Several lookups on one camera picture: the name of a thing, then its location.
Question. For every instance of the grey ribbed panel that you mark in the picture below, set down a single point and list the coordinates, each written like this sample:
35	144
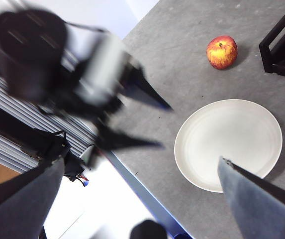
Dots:
8	152

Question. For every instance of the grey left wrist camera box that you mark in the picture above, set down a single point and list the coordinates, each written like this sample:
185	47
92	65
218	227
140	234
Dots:
102	69

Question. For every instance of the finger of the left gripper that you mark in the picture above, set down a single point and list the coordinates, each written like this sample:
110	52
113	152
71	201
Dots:
142	89
117	140

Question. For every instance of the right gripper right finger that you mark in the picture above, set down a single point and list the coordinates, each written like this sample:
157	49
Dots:
261	211

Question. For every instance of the pale yellow plate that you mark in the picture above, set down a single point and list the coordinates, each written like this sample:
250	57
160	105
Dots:
221	134

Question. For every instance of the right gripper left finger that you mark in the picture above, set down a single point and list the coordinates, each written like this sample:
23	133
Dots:
20	206

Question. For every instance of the red yellow apple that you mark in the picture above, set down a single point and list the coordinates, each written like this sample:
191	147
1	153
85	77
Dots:
221	52

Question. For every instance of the black frame bar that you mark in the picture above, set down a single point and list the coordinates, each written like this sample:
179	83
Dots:
13	122

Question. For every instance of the black plate rack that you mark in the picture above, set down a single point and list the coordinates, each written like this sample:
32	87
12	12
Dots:
281	69

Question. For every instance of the black round object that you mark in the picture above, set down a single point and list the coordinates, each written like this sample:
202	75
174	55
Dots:
148	231

